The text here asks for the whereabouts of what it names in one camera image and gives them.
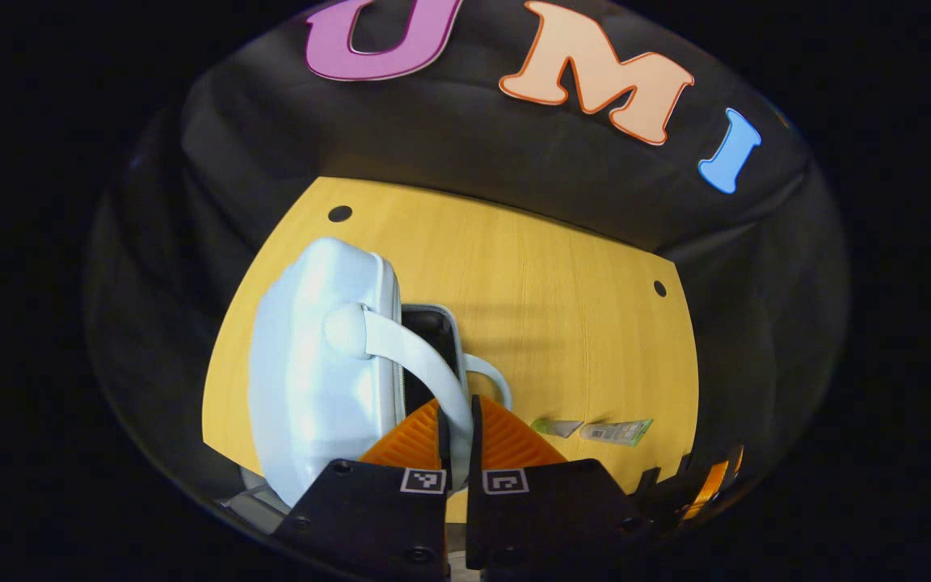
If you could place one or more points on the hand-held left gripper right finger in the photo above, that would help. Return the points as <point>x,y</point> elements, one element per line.
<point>546,509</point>

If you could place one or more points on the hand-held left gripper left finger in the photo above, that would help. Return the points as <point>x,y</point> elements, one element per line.
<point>368,517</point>

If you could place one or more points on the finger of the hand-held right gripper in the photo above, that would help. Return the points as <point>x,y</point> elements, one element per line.
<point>712,485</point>

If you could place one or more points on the silver tube green cap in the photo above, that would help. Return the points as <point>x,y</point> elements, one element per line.
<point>556,428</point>

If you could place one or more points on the green printed tube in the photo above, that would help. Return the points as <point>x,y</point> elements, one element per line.
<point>617,432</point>

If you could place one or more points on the light blue suitcase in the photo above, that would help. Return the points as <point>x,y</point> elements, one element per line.
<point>312,388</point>

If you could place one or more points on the black backdrop cloth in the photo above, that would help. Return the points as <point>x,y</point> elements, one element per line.
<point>465,137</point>

